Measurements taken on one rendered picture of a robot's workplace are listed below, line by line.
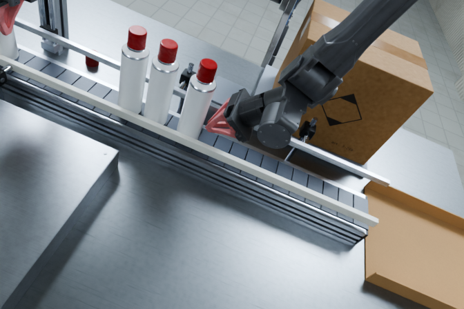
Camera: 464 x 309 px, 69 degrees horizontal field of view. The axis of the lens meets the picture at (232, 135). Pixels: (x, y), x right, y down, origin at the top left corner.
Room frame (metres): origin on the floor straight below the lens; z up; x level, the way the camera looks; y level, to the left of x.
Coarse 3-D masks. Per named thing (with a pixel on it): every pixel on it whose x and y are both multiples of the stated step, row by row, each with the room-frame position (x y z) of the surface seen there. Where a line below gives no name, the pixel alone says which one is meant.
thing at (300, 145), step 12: (24, 24) 0.53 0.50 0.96; (48, 36) 0.53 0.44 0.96; (60, 36) 0.54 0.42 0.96; (72, 48) 0.53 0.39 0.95; (84, 48) 0.54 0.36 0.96; (96, 60) 0.53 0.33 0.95; (108, 60) 0.54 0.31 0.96; (180, 96) 0.54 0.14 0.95; (216, 108) 0.54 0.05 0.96; (300, 144) 0.54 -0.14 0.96; (324, 156) 0.54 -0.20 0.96; (348, 168) 0.54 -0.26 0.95; (360, 168) 0.55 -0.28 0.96; (372, 180) 0.55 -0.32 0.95; (384, 180) 0.55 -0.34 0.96
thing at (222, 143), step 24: (48, 72) 0.51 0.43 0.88; (72, 72) 0.54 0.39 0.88; (120, 120) 0.47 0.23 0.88; (168, 120) 0.53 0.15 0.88; (216, 144) 0.52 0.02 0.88; (264, 168) 0.51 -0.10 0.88; (288, 168) 0.54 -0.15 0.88; (288, 192) 0.47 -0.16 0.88; (336, 192) 0.53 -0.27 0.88; (336, 216) 0.47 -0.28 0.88
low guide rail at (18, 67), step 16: (0, 64) 0.46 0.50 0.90; (16, 64) 0.46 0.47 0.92; (48, 80) 0.46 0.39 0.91; (80, 96) 0.46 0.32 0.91; (96, 96) 0.47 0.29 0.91; (112, 112) 0.46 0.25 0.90; (128, 112) 0.47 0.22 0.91; (160, 128) 0.46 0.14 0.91; (192, 144) 0.46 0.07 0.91; (224, 160) 0.46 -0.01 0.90; (240, 160) 0.47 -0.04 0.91; (256, 176) 0.47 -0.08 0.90; (272, 176) 0.47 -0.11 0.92; (304, 192) 0.47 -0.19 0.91; (336, 208) 0.47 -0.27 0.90; (352, 208) 0.48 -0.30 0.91; (368, 224) 0.47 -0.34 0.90
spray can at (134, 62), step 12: (132, 36) 0.49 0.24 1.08; (144, 36) 0.50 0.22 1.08; (132, 48) 0.49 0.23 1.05; (144, 48) 0.51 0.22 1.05; (132, 60) 0.48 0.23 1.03; (144, 60) 0.50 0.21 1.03; (120, 72) 0.49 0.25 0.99; (132, 72) 0.48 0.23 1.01; (144, 72) 0.50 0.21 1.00; (120, 84) 0.49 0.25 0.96; (132, 84) 0.48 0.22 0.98; (144, 84) 0.51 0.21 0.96; (120, 96) 0.48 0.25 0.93; (132, 96) 0.48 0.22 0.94; (132, 108) 0.49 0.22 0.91
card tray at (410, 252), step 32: (384, 192) 0.64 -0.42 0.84; (384, 224) 0.55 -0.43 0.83; (416, 224) 0.59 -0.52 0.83; (448, 224) 0.64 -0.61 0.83; (384, 256) 0.46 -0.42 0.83; (416, 256) 0.50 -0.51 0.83; (448, 256) 0.54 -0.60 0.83; (384, 288) 0.39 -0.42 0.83; (416, 288) 0.42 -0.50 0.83; (448, 288) 0.45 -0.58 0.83
